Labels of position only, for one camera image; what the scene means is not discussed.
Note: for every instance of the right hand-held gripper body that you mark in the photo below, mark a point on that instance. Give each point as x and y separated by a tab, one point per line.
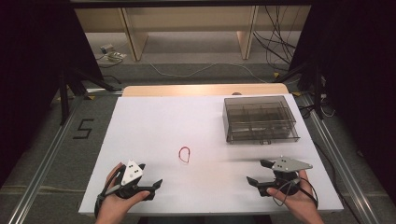
289	165

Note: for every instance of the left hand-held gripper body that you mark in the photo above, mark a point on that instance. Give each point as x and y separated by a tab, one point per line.
132	173

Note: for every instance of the person's left hand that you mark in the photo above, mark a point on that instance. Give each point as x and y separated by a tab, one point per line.
113	207

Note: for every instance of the person's right hand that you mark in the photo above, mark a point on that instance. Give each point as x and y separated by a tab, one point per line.
300	205

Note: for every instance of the clear grey drawer box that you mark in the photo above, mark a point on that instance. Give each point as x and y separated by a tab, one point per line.
260	118

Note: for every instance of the red rubber band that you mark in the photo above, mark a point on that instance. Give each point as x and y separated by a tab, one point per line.
187	150

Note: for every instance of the white table sheet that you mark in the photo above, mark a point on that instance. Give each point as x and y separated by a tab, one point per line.
174	124

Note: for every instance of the yellow tape piece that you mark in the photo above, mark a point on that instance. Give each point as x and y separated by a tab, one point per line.
91	97
296	93
276	75

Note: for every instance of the black metal stand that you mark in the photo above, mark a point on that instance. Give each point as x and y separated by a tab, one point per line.
63	93
317	90

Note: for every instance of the dark curtain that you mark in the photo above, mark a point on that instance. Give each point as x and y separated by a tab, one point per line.
28	62
358	68

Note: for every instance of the white power adapter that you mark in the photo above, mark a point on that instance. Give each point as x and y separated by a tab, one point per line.
106	48

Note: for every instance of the light wooden desk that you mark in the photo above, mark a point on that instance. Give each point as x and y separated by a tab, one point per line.
186	18

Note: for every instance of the aluminium floor rail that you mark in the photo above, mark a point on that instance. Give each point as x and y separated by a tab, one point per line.
43	165
339	161

